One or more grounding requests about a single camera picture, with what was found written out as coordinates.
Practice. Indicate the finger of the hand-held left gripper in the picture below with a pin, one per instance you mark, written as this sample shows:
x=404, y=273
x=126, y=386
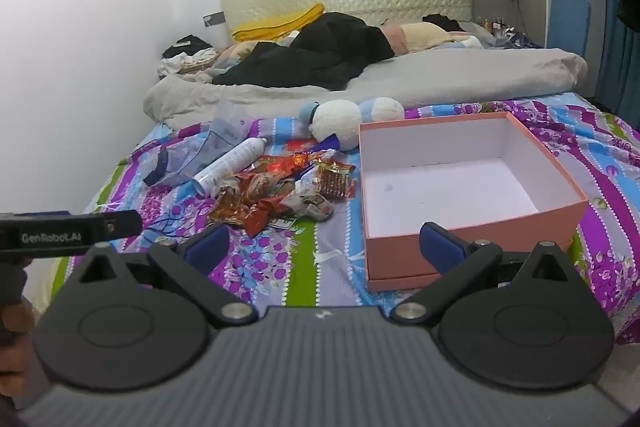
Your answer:
x=125, y=224

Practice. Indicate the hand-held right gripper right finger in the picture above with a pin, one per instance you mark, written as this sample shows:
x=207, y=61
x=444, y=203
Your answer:
x=440, y=248

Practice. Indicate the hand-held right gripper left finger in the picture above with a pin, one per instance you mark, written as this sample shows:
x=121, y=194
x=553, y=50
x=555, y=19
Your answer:
x=205, y=243

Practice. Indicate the pink cardboard box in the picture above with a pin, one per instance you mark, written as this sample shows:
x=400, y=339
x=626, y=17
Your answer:
x=450, y=192

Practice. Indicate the pile of small snack packets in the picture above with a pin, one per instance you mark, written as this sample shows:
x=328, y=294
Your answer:
x=270, y=192

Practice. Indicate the person's left hand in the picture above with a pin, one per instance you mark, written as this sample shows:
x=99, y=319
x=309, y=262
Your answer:
x=17, y=352

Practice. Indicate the white spray can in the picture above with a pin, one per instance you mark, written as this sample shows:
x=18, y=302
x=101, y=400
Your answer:
x=230, y=164

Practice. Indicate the clear plastic bag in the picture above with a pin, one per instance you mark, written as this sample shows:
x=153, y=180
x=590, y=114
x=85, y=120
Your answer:
x=190, y=152

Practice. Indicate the white and blue plush toy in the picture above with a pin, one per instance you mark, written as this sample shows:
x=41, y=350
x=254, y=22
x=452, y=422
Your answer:
x=340, y=117

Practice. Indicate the white crumpled cloth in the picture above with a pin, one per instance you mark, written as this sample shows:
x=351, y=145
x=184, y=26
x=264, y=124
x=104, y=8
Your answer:
x=180, y=63

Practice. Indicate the grey duvet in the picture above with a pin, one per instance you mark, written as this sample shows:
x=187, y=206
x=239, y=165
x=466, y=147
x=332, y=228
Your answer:
x=450, y=74

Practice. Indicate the floral bed sheet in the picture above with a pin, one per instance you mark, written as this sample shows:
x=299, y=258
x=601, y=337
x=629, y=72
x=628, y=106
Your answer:
x=605, y=187

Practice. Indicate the small black garment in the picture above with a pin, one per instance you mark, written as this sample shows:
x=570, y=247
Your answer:
x=187, y=44

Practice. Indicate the peach pillow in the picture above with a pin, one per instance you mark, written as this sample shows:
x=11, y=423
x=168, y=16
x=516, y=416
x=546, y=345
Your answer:
x=240, y=52

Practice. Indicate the beige pillow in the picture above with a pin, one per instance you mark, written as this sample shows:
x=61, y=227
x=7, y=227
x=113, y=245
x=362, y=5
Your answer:
x=430, y=37

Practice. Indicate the pink garment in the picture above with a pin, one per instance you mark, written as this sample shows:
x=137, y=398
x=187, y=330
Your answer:
x=395, y=37

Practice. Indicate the black clothing heap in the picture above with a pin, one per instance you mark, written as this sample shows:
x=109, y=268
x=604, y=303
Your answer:
x=320, y=52

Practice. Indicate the black cloth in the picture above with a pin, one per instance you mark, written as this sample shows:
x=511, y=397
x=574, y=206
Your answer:
x=442, y=22

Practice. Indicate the row of small bottles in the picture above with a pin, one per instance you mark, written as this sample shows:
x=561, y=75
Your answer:
x=495, y=26

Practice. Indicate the yellow blanket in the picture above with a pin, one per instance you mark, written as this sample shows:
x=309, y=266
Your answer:
x=285, y=24

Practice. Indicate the blue curtain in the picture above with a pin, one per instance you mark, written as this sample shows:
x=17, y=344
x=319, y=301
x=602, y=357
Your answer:
x=617, y=67

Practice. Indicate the blue padded board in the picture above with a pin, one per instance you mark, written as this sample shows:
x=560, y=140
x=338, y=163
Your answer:
x=567, y=24

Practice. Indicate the grey wall socket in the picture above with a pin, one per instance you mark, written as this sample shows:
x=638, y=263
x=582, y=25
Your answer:
x=213, y=19

